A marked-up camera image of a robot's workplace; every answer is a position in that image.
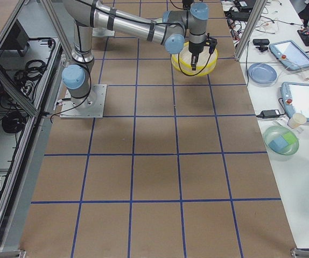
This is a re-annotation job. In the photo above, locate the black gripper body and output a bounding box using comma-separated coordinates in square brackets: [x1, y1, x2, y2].
[188, 34, 206, 54]
[182, 0, 193, 6]

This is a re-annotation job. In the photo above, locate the teach pendant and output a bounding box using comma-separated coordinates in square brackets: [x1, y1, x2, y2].
[280, 82, 309, 122]
[269, 40, 309, 70]

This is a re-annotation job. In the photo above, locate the blue plate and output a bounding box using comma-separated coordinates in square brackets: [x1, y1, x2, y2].
[248, 63, 277, 85]

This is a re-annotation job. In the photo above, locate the black webcam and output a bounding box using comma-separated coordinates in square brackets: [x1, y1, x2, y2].
[252, 39, 270, 53]

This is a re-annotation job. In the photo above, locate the black power adapter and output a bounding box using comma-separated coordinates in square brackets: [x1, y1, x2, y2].
[256, 109, 284, 119]

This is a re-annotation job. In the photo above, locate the black camera cable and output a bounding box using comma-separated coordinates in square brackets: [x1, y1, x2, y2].
[177, 45, 217, 77]

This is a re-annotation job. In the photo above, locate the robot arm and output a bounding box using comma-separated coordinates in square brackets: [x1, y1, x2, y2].
[63, 1, 210, 109]

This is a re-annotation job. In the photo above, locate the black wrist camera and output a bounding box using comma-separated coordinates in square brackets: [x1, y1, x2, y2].
[205, 33, 217, 55]

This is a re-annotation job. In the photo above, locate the far teach pendant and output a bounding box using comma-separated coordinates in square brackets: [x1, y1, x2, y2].
[269, 40, 309, 70]

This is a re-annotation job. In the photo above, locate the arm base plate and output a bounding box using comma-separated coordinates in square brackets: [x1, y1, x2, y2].
[60, 84, 107, 119]

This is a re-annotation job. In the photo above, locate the near teach pendant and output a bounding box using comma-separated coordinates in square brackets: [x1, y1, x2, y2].
[280, 82, 309, 122]

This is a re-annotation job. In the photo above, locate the green bowl with sponges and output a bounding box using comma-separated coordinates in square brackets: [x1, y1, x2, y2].
[263, 125, 299, 161]

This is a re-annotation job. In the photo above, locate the aluminium frame post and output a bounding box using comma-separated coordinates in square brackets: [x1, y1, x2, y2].
[235, 0, 267, 61]

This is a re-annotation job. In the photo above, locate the paper cup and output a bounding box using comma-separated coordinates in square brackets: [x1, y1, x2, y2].
[287, 113, 307, 129]

